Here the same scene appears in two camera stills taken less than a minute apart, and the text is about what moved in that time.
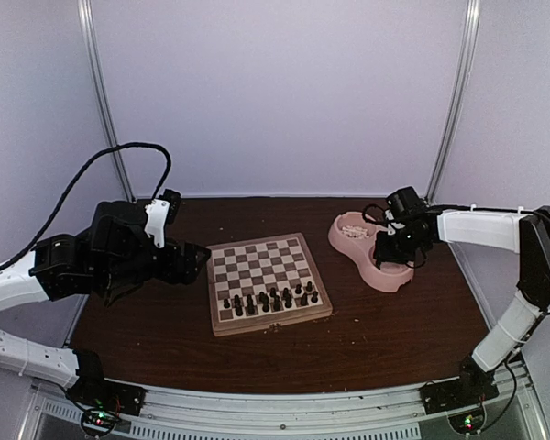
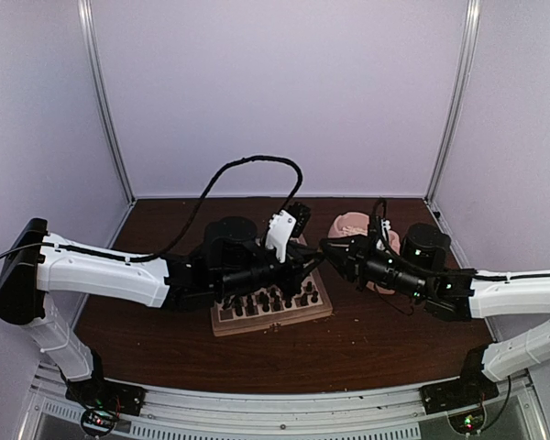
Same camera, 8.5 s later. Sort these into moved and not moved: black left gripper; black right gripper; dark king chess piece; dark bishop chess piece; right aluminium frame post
Moved: black right gripper; black left gripper
Not moved: right aluminium frame post; dark king chess piece; dark bishop chess piece
